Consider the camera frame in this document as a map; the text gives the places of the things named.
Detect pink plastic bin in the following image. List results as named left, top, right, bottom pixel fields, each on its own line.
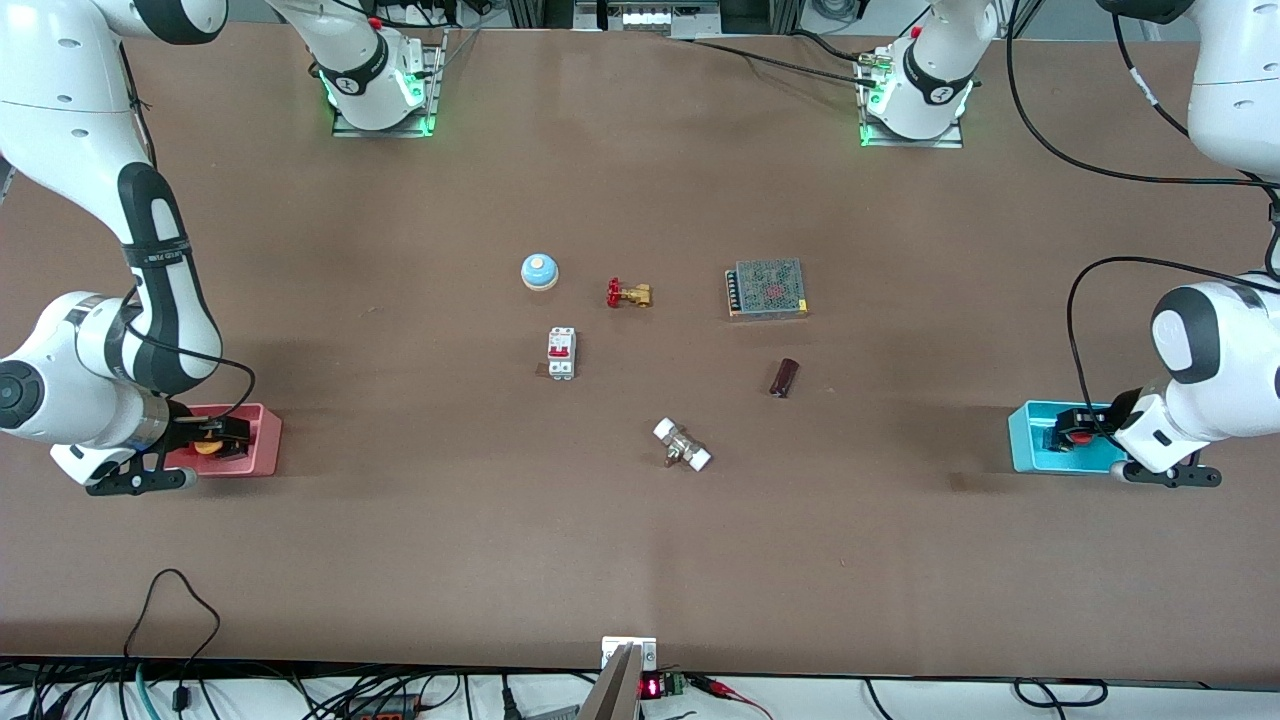
left=165, top=403, right=283, bottom=478

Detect cyan plastic bin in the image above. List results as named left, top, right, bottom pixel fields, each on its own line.
left=1007, top=400, right=1131, bottom=475

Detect metal mesh power supply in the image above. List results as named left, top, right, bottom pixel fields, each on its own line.
left=725, top=258, right=811, bottom=322

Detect metal fitting white ends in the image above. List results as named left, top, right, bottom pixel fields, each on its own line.
left=653, top=417, right=713, bottom=473

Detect red clip lead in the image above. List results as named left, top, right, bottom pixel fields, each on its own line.
left=690, top=676, right=776, bottom=720

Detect grey equipment box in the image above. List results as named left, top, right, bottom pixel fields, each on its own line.
left=575, top=0, right=723, bottom=39

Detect black cable on table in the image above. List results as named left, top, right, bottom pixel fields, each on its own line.
left=123, top=568, right=222, bottom=713

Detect black looped cable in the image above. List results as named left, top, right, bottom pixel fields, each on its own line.
left=1013, top=678, right=1109, bottom=710

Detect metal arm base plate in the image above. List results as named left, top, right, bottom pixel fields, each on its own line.
left=858, top=50, right=966, bottom=150
left=332, top=28, right=447, bottom=138

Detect black cable to base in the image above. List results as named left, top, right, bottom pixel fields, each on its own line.
left=672, top=33, right=887, bottom=89

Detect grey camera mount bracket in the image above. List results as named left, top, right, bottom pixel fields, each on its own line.
left=578, top=637, right=658, bottom=720

